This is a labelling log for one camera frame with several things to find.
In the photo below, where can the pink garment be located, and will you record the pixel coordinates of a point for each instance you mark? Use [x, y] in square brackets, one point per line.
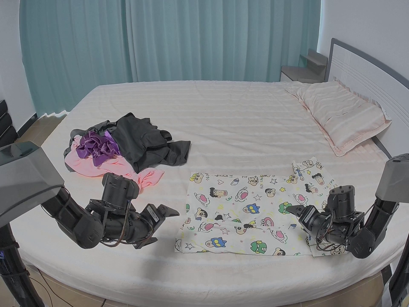
[86, 168]

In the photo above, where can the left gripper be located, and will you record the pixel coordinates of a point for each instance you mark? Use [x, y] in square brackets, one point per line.
[147, 225]

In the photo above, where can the white printed pyjama top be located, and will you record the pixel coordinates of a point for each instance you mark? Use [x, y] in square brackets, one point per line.
[239, 216]

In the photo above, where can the grey bedside table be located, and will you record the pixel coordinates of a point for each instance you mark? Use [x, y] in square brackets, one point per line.
[303, 72]

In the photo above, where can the bed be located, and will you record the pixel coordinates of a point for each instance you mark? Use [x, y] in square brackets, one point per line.
[223, 123]

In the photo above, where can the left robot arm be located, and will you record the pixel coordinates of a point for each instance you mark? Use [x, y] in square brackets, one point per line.
[73, 222]

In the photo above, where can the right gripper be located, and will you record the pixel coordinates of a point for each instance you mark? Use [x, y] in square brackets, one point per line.
[311, 219]

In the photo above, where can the purple satin garment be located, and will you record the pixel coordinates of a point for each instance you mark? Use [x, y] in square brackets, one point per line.
[96, 145]

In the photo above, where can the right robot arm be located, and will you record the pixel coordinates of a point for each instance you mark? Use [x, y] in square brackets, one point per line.
[370, 232]

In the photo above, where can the blue-green curtain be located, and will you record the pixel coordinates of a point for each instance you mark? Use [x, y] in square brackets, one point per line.
[223, 27]
[76, 43]

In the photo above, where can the grey garment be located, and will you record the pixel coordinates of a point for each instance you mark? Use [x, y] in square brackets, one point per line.
[96, 128]

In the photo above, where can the dark grey chest of drawers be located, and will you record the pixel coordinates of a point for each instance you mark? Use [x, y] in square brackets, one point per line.
[8, 123]

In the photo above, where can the black garment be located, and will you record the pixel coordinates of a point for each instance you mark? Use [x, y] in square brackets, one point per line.
[143, 145]

